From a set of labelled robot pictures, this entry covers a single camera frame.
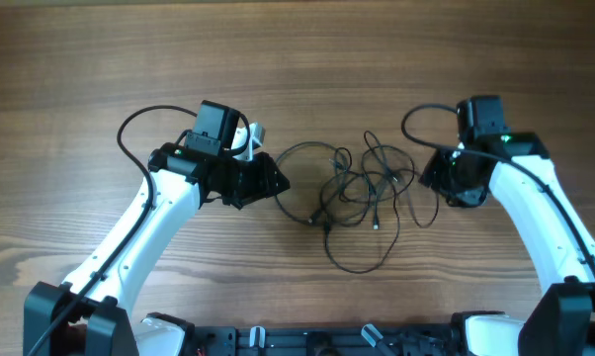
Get thin black usb cable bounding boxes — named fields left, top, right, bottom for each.
left=319, top=130, right=441, bottom=275

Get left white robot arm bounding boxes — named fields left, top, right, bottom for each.
left=23, top=101, right=290, bottom=355

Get thick black usb cable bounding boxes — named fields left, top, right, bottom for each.
left=273, top=141, right=383, bottom=231

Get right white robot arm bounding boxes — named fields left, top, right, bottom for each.
left=420, top=96, right=595, bottom=355

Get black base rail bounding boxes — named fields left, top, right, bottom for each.
left=193, top=323, right=541, bottom=356

